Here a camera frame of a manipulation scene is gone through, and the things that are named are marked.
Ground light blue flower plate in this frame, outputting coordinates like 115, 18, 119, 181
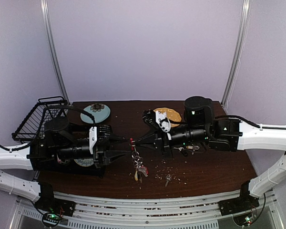
84, 103, 111, 124

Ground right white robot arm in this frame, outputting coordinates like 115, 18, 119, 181
132, 96, 286, 211

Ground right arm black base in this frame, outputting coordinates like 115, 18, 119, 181
218, 181, 266, 228

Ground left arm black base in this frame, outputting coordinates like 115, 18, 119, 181
33, 182, 76, 228

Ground left aluminium frame post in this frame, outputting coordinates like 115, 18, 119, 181
40, 0, 70, 103

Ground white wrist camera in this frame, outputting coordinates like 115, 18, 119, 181
142, 110, 172, 140
88, 124, 112, 155

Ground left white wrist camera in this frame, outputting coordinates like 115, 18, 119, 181
88, 124, 112, 155

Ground keyring bundle with coloured tags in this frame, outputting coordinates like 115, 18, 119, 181
130, 138, 149, 183

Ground red patterned plate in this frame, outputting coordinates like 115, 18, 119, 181
57, 158, 70, 166

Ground single silver key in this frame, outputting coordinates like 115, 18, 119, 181
165, 174, 172, 187

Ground aluminium frame post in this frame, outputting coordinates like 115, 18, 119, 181
221, 0, 251, 111
40, 0, 70, 103

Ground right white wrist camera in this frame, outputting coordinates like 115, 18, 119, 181
142, 110, 172, 140

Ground aluminium slotted front rail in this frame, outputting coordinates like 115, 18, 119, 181
14, 188, 283, 229

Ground keys with yellow tag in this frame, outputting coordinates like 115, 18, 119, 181
186, 145, 200, 155

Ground keys with black fob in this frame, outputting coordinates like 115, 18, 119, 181
173, 146, 188, 157

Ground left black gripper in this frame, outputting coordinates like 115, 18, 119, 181
55, 130, 131, 168

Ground black wire dish rack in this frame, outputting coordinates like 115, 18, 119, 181
11, 96, 108, 179

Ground right aluminium frame post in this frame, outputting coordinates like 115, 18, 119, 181
221, 0, 251, 111

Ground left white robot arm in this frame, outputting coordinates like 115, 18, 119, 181
0, 105, 130, 212

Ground yellow dotted plate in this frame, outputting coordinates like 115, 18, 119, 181
153, 107, 182, 127

